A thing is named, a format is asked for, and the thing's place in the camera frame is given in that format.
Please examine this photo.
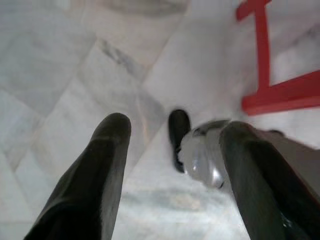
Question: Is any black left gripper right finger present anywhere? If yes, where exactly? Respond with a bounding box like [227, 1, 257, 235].
[219, 121, 320, 240]

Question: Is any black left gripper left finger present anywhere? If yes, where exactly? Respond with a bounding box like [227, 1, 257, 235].
[23, 112, 132, 240]

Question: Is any black robot left foot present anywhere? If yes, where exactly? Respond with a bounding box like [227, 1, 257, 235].
[167, 109, 192, 173]

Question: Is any red plastic stool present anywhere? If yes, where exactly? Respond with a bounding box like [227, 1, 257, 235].
[236, 0, 320, 116]

